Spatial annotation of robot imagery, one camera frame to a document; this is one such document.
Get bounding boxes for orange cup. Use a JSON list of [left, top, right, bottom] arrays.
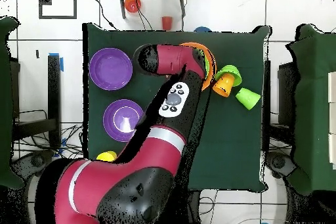
[[212, 73, 236, 98]]

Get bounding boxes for large green bowl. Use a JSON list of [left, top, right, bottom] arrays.
[[196, 49, 211, 78]]

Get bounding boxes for large orange bowl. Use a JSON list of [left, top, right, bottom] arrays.
[[179, 41, 218, 92]]

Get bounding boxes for small green bowl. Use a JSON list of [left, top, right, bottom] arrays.
[[215, 64, 243, 87]]

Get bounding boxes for purple bowl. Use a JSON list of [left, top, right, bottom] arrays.
[[102, 99, 144, 143], [89, 47, 134, 91]]

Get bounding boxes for green cup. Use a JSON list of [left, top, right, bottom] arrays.
[[235, 87, 262, 111]]

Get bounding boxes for red cup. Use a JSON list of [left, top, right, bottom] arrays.
[[161, 16, 173, 31]]

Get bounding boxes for dark green tablecloth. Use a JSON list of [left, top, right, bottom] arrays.
[[82, 22, 271, 192]]

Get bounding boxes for yellow cup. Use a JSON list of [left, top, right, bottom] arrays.
[[96, 150, 118, 162]]

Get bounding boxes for small orange bowl on floor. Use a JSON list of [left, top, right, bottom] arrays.
[[123, 0, 142, 14]]

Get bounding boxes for grey black machine base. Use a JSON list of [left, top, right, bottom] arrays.
[[264, 151, 297, 179], [11, 150, 54, 177]]

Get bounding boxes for neighbouring green table cloth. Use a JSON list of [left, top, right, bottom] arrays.
[[0, 16, 26, 190], [285, 24, 336, 196]]

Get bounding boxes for white boxes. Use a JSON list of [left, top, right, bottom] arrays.
[[327, 71, 336, 168]]

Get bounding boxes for bundle of cables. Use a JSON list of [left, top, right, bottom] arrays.
[[14, 123, 87, 160]]

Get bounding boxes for black post stand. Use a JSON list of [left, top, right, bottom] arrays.
[[12, 54, 62, 148]]

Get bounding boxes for grey camera stand legs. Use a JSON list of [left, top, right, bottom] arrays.
[[117, 0, 189, 20]]

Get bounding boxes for black square frame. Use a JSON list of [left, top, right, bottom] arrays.
[[38, 0, 77, 20]]

